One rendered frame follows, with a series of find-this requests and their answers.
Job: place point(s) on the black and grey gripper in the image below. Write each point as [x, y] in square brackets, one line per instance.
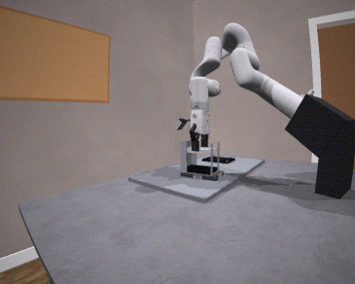
[200, 125]

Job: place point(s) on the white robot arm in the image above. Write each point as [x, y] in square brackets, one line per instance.
[244, 66]

